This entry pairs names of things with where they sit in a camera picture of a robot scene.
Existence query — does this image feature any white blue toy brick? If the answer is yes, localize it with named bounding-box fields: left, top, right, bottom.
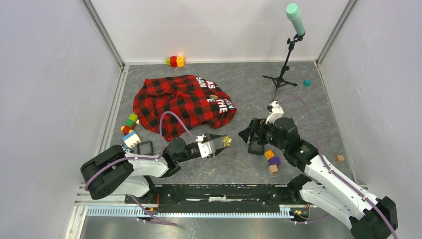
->
left=122, top=130, right=141, bottom=149

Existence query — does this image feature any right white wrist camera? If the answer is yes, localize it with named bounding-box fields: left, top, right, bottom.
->
left=265, top=101, right=284, bottom=124

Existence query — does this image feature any yellow toy brick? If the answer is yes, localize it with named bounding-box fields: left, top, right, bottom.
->
left=264, top=150, right=275, bottom=161

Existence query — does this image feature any red black plaid shirt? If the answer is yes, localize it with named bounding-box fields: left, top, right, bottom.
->
left=133, top=75, right=237, bottom=141

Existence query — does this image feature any black tripod mic stand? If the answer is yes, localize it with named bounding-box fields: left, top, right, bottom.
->
left=262, top=34, right=305, bottom=100

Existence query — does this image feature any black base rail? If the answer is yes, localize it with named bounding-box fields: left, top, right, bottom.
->
left=138, top=184, right=306, bottom=214

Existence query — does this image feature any red cylinder block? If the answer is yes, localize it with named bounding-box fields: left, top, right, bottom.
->
left=168, top=56, right=177, bottom=67

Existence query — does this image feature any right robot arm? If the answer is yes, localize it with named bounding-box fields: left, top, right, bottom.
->
left=238, top=117, right=398, bottom=239

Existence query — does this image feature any small wooden cube right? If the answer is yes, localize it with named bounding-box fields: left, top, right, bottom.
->
left=335, top=154, right=345, bottom=162

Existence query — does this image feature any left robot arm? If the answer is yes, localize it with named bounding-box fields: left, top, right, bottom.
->
left=80, top=133, right=232, bottom=203

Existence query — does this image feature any black square frame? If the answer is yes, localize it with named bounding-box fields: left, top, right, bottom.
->
left=247, top=141, right=265, bottom=155
left=136, top=140, right=154, bottom=156

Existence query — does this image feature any purple toy brick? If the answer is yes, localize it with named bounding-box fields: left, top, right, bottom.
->
left=268, top=156, right=281, bottom=166

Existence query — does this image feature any mint green microphone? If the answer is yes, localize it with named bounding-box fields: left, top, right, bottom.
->
left=286, top=3, right=306, bottom=36

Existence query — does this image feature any green toy brick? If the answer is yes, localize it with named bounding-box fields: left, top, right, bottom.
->
left=125, top=113, right=140, bottom=127

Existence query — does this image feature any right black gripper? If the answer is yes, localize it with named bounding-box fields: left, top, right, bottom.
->
left=238, top=118, right=287, bottom=151

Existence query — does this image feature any orange red toy brick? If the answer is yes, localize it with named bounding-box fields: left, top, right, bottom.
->
left=120, top=125, right=133, bottom=135

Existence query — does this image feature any teal small cube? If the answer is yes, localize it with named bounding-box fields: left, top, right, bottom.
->
left=303, top=79, right=311, bottom=87

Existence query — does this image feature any gold brooch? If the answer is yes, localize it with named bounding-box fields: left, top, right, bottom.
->
left=221, top=135, right=232, bottom=147

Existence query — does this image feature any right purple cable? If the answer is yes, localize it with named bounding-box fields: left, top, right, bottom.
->
left=277, top=96, right=399, bottom=239

